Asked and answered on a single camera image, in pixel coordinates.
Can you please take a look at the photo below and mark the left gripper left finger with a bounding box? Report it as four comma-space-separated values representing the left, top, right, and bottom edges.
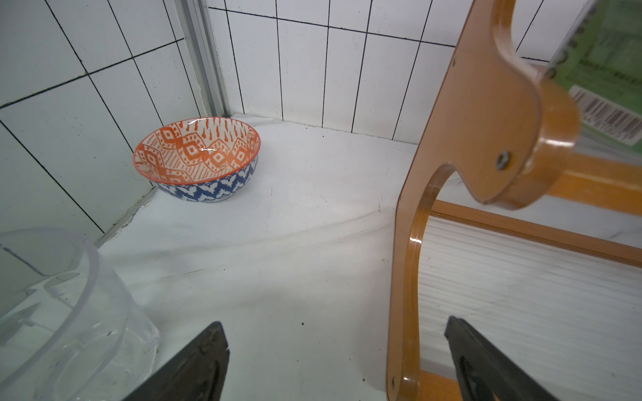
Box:
126, 322, 230, 401

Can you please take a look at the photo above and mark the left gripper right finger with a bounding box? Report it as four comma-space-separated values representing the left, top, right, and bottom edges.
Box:
444, 316, 556, 401

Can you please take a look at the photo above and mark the orange wooden two-tier shelf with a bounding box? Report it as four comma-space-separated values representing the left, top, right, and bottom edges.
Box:
386, 1, 641, 400

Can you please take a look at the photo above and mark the green tree lid jar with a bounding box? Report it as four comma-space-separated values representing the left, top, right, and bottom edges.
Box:
547, 1, 641, 156

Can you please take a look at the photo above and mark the clear glass cup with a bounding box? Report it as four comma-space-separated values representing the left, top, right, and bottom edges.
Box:
1, 228, 161, 400

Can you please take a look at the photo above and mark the orange patterned glass bowl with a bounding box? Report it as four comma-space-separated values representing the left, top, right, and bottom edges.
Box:
133, 117, 261, 203

